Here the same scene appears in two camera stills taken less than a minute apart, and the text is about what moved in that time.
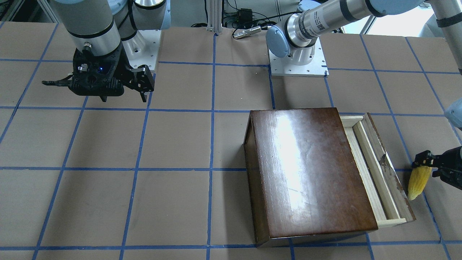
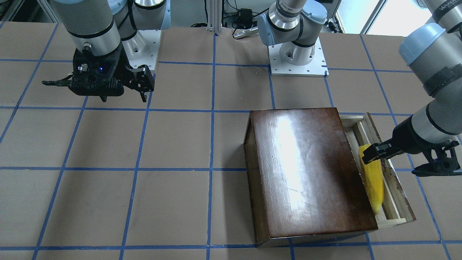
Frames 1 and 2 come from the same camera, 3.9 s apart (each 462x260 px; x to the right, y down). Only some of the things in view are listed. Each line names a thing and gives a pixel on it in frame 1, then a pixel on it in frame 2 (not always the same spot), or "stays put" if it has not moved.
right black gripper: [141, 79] stays put
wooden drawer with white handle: [389, 205] stays put
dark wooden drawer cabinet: [303, 183] stays put
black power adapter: [245, 16] stays put
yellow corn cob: [419, 176] -> [373, 173]
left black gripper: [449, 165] -> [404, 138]
